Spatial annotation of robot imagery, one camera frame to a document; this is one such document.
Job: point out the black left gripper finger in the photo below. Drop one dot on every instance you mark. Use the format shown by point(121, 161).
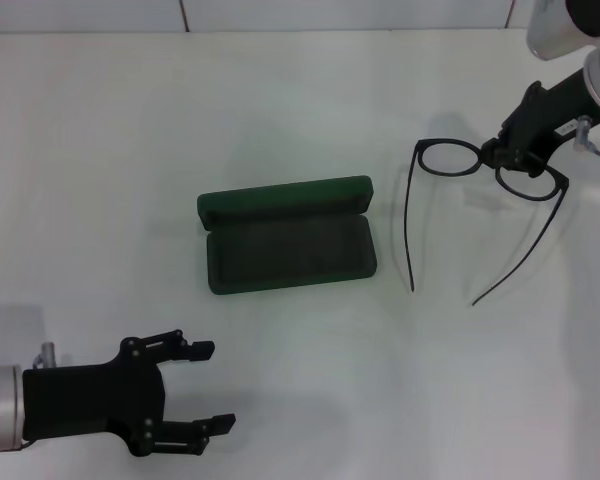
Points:
point(190, 435)
point(180, 347)

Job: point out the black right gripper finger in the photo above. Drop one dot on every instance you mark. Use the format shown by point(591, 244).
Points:
point(492, 152)
point(530, 165)

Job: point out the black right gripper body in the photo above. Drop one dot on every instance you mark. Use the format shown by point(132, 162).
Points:
point(550, 117)

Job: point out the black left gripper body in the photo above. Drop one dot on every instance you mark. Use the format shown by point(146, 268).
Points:
point(90, 400)

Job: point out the black round glasses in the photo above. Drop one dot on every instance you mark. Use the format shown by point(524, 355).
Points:
point(564, 181)

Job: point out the green glasses case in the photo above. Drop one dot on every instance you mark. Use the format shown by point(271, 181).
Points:
point(290, 250)

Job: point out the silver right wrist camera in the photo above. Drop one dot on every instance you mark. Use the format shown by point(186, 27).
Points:
point(555, 30)

